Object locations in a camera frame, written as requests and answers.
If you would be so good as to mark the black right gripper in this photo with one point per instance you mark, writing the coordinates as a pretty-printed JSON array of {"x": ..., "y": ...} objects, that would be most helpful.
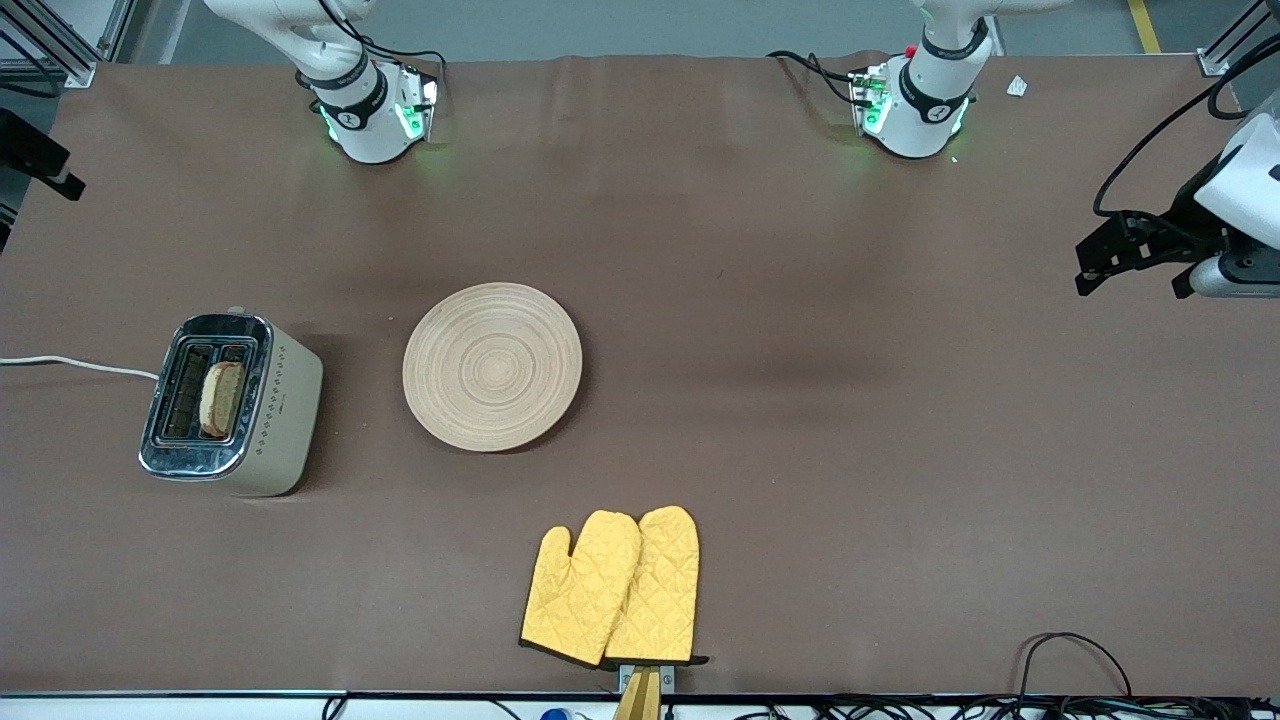
[{"x": 30, "y": 150}]

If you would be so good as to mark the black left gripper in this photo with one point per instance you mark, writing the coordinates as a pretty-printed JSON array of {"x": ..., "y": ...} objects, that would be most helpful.
[{"x": 1176, "y": 227}]

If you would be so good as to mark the slice of toast bread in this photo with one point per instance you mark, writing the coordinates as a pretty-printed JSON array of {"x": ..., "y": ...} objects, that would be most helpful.
[{"x": 222, "y": 398}]

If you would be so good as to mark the round wooden plate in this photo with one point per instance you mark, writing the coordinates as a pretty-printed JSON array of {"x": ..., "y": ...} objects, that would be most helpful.
[{"x": 492, "y": 367}]

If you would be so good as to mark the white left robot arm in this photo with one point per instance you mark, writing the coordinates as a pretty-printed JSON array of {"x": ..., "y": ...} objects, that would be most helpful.
[{"x": 930, "y": 110}]

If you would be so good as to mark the small white paper tag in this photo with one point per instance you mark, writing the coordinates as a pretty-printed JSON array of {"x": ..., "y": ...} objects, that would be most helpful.
[{"x": 1017, "y": 86}]

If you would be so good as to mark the cream and chrome toaster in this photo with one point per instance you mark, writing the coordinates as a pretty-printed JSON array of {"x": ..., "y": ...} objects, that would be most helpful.
[{"x": 285, "y": 410}]

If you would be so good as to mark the brown table cover mat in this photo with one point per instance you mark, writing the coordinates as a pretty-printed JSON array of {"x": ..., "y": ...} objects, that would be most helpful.
[{"x": 800, "y": 400}]

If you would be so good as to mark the yellow quilted oven mitt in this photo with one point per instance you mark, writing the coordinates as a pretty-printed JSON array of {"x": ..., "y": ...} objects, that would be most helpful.
[
  {"x": 580, "y": 590},
  {"x": 665, "y": 580}
]

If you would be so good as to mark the yellow wooden stand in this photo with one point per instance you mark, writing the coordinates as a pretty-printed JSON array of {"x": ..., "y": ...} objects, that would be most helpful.
[{"x": 638, "y": 703}]

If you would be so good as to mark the aluminium frame profile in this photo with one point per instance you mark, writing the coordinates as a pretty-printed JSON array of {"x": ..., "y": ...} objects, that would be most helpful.
[
  {"x": 1235, "y": 45},
  {"x": 50, "y": 45}
]

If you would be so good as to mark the grey metal bracket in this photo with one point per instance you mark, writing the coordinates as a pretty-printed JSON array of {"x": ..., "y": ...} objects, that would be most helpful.
[{"x": 668, "y": 677}]

